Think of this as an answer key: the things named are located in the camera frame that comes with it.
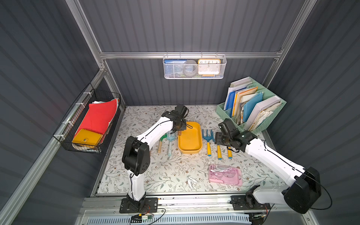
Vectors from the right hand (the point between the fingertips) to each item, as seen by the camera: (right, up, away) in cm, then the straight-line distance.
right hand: (222, 137), depth 82 cm
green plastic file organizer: (+28, +13, +3) cm, 31 cm away
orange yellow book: (+15, +27, +14) cm, 34 cm away
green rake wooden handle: (-39, -5, +16) cm, 43 cm away
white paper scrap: (-19, -25, -2) cm, 32 cm away
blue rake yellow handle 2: (+1, -12, +9) cm, 15 cm away
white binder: (+23, +17, +4) cm, 29 cm away
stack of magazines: (+17, +15, +14) cm, 26 cm away
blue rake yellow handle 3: (+8, -12, +9) cm, 17 cm away
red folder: (-68, +12, -10) cm, 70 cm away
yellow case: (-68, +2, -17) cm, 70 cm away
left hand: (-25, +7, +9) cm, 28 cm away
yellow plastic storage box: (-18, -5, +16) cm, 25 cm away
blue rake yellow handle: (-5, -4, +17) cm, 18 cm away
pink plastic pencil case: (+2, -22, +1) cm, 23 cm away
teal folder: (+21, +20, +10) cm, 30 cm away
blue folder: (+12, +24, +20) cm, 33 cm away
